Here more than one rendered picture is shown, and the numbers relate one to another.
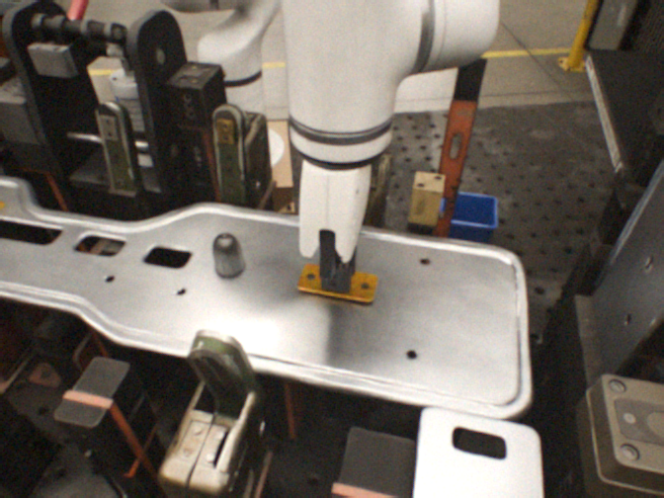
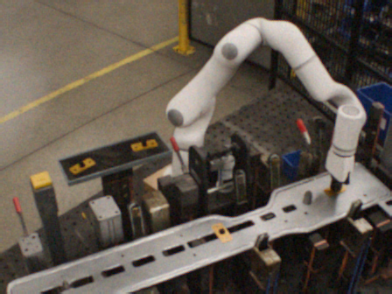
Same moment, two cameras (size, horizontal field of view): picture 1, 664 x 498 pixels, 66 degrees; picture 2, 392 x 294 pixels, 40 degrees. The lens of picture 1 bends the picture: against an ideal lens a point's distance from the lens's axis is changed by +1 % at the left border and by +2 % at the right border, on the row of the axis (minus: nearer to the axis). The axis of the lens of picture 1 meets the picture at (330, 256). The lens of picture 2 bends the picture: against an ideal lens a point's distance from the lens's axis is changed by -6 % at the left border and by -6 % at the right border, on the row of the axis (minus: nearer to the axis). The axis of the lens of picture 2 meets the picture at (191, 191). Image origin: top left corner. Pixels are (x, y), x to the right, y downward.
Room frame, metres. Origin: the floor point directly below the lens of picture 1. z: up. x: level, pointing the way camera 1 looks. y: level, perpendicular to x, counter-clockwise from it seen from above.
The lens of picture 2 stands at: (-0.46, 1.34, 2.30)
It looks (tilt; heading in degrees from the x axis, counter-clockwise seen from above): 41 degrees down; 320
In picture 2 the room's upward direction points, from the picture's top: straight up
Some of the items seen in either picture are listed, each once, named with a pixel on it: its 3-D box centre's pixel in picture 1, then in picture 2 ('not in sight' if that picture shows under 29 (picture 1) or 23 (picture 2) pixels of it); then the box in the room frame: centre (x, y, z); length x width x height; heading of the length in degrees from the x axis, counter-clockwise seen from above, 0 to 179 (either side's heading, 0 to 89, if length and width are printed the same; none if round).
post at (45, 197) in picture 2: not in sight; (52, 231); (0.91, 0.85, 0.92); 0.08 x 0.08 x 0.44; 77
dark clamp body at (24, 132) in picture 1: (72, 194); (185, 222); (0.67, 0.43, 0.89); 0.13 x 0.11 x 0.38; 167
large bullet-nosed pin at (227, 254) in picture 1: (227, 256); (307, 198); (0.40, 0.11, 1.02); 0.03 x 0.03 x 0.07
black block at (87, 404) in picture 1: (137, 458); (312, 270); (0.24, 0.22, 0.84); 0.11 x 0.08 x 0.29; 167
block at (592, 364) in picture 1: (549, 414); (381, 202); (0.30, -0.26, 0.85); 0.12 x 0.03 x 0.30; 167
